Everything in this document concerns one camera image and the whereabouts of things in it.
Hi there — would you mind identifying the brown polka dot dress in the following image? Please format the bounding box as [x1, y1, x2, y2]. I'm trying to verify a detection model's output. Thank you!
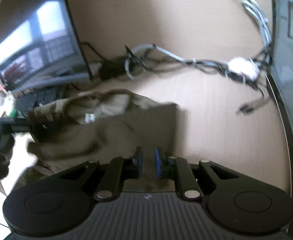
[0, 88, 178, 193]

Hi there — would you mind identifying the green lidded glass jar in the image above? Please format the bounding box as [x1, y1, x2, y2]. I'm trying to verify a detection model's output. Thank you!
[3, 96, 25, 118]

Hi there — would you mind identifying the black mechanical keyboard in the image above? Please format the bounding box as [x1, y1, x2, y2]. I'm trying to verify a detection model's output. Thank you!
[15, 85, 66, 115]

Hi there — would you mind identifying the black curved monitor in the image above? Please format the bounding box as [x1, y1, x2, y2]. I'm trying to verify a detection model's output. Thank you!
[0, 0, 92, 93]

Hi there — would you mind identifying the black power adapter brick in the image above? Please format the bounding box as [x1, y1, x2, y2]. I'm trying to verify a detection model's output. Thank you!
[98, 57, 125, 81]

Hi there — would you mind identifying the black cable bundle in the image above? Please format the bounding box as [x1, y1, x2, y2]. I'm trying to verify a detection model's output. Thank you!
[80, 42, 273, 117]

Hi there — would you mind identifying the white grey power cable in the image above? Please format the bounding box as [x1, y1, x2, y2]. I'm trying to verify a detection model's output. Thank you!
[227, 0, 273, 51]

